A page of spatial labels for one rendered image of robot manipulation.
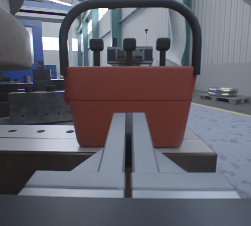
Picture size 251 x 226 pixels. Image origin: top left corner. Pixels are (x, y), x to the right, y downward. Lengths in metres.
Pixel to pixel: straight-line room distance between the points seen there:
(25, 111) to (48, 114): 0.15
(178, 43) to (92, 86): 0.51
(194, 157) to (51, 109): 1.17
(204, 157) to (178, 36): 0.52
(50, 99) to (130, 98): 1.11
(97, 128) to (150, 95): 0.09
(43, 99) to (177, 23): 0.99
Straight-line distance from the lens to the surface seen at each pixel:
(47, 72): 1.45
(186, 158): 0.29
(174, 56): 0.70
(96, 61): 0.31
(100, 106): 0.26
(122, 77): 0.25
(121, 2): 0.26
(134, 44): 0.30
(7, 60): 1.04
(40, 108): 1.35
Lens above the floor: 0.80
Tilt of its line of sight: 9 degrees down
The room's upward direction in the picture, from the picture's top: straight up
